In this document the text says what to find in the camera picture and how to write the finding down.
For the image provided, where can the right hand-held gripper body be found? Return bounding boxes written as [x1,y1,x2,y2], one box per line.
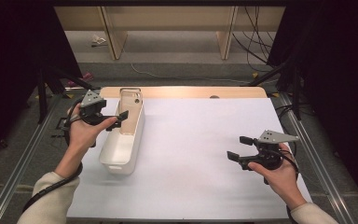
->
[238,129,300,172]

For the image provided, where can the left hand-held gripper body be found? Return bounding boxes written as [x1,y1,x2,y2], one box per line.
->
[79,89,119,127]

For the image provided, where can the white plastic bin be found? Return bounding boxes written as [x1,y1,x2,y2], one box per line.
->
[98,98,146,175]

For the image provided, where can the person's left hand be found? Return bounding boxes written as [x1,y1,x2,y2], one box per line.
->
[62,103,119,158]

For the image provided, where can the person's right hand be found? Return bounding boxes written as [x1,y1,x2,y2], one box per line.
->
[247,143,300,202]

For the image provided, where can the pink object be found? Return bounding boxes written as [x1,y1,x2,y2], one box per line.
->
[66,71,94,88]

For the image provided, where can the white table cover sheet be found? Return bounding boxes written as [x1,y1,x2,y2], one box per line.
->
[66,97,313,220]

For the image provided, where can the black metal stand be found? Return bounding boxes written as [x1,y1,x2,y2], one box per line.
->
[36,62,96,125]
[248,59,302,120]

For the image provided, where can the crumpled white paper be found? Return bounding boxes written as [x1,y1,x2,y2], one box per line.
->
[91,34,108,48]

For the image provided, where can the black curtain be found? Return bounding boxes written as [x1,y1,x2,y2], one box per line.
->
[267,0,358,213]
[0,0,83,162]

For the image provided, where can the wooden shelf unit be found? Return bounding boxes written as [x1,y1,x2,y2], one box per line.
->
[54,6,286,61]

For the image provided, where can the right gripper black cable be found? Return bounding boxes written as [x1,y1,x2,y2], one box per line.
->
[279,148,301,182]

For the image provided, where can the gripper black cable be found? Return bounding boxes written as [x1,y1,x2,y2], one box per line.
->
[21,98,85,214]
[279,148,301,182]

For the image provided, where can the aluminium floor rail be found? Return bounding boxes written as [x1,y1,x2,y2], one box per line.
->
[0,92,62,224]
[278,92,358,224]

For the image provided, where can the white floor cable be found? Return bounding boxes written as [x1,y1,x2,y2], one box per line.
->
[130,63,250,84]

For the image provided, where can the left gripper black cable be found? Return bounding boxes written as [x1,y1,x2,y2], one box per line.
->
[21,98,85,214]

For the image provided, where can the bundle of black cables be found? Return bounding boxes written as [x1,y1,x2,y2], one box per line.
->
[231,6,281,73]

